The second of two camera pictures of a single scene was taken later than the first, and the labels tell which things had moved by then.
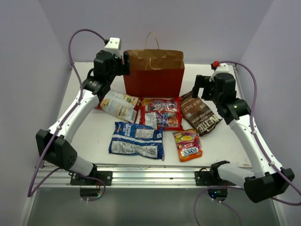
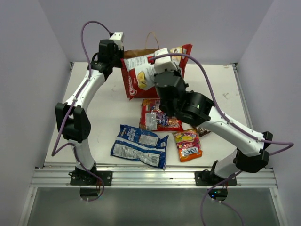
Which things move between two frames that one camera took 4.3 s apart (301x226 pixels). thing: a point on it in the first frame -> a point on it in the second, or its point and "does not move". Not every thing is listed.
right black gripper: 202,82 -> 185,84
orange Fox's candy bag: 189,144 does not move
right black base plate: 208,178 does not move
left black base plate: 106,176 does not move
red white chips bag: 120,105 -> 139,74
